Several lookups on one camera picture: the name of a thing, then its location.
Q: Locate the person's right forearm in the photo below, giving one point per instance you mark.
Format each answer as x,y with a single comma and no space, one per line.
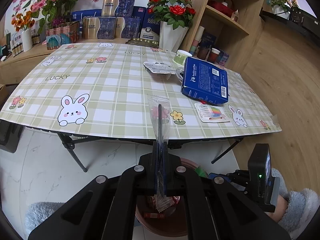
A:
300,210

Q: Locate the stack of pastel cups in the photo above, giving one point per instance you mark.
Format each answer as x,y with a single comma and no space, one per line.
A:
197,40

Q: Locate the black plastic case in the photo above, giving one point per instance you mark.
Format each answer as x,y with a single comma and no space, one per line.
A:
10,140

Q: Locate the green plastic wrapper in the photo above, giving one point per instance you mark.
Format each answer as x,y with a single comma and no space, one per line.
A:
202,171

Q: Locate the brown plastic bin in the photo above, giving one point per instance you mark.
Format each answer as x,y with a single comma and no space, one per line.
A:
160,226

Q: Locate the scalloped painted tin box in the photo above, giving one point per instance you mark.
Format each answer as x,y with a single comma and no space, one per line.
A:
62,38

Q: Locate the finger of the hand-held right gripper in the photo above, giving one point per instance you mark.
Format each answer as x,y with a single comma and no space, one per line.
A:
237,180

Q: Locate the pink rose plant white pot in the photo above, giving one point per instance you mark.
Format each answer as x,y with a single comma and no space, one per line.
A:
281,2

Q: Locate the gold metal tray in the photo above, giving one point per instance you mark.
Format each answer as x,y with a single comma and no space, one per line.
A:
142,42

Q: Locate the dark blue box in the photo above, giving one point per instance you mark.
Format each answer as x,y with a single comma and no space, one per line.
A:
138,17

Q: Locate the dark red cup white rim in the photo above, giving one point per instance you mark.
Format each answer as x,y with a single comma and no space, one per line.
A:
213,56

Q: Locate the blue cardboard box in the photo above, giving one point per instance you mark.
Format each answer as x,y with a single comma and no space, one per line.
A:
205,80

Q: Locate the black folding table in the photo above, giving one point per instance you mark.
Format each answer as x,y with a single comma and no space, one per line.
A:
75,152

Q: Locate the silver foil packet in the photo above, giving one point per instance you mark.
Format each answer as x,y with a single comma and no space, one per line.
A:
158,67

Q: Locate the card of coloured sticks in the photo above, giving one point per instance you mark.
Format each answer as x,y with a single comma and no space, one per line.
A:
212,112

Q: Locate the orange flowers white vase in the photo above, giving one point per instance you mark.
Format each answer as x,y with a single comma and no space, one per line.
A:
27,41

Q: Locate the blue printed box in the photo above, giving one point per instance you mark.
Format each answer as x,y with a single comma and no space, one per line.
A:
206,38

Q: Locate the purple blue small box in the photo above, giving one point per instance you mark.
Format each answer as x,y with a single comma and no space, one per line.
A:
223,58

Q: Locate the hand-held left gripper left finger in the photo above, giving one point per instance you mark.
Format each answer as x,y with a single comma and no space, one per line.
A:
147,175

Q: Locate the blue gold gift box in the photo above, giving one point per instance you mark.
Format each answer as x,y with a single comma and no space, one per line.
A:
100,28
128,28
120,6

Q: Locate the paper gift bag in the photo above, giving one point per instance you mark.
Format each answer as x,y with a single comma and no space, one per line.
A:
8,42

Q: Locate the clear plastic wrapper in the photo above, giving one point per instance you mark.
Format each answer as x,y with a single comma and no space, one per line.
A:
152,110

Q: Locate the black monitor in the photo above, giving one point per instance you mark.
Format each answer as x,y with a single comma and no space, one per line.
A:
303,17

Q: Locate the red snack bag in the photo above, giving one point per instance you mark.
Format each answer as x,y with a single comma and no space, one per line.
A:
176,200

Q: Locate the brown plastic cup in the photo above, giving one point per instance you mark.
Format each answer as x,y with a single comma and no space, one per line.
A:
203,53

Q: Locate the white green paper cup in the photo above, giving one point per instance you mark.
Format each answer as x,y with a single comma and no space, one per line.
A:
181,58

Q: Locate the black counter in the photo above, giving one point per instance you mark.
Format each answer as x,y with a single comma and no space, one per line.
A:
287,25

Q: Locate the row of small brown bottles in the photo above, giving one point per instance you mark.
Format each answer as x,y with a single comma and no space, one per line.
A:
17,50

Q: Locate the wooden shelf unit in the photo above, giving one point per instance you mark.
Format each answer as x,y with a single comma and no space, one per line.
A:
225,35

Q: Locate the blue white badge box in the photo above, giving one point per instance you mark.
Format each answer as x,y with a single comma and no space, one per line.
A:
150,32

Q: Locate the glass perfume bottle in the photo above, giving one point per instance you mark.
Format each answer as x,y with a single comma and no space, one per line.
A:
235,16

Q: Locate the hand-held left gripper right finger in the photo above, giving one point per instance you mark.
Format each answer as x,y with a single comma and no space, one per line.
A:
172,175

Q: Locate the red rose plant white pot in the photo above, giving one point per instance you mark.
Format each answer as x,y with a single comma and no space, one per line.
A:
172,37

